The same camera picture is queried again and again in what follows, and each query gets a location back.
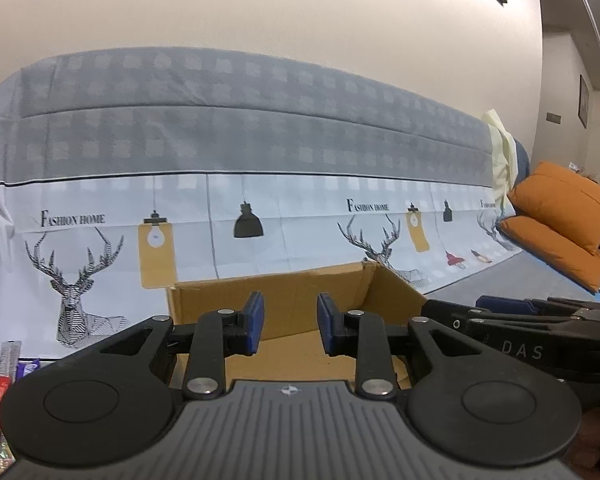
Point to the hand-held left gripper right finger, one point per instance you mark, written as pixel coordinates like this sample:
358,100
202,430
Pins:
326,325

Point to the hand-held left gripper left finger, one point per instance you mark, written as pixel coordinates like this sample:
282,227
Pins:
255,322

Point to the purple snack bar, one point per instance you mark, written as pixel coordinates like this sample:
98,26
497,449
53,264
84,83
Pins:
28,369

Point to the wall switch plate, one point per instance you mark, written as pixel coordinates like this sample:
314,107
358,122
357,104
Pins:
553,118

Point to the orange cushion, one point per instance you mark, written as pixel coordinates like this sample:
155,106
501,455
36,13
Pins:
550,245
565,200

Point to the small framed wall picture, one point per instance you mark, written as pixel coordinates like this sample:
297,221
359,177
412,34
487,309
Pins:
584,101

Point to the red stick snack packet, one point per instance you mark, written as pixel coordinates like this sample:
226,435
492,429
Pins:
1,400

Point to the cream cloth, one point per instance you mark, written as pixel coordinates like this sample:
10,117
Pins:
499,155

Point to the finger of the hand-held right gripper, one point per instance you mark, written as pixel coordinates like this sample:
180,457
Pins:
445,315
505,302

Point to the blue sofa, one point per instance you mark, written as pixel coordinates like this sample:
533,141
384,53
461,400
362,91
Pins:
521,160

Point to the cardboard box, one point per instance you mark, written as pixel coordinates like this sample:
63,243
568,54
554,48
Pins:
300,290

